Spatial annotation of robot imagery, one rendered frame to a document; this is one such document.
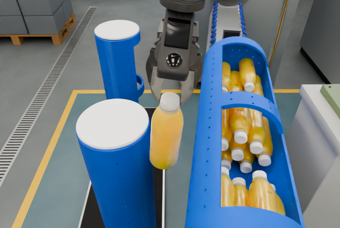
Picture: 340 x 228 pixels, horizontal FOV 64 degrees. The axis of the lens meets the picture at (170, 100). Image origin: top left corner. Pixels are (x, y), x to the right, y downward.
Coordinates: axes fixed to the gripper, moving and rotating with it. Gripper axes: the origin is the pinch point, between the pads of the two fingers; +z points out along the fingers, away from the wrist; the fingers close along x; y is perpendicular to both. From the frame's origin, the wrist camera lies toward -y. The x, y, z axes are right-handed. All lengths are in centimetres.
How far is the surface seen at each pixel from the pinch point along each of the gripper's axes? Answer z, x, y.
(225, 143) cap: 29.3, -19.2, 16.7
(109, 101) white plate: 42, 25, 44
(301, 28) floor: 132, -190, 361
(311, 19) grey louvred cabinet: 86, -158, 279
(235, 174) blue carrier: 45, -26, 17
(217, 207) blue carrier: 19.7, -12.9, -10.4
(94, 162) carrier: 51, 25, 19
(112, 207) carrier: 80, 19, 18
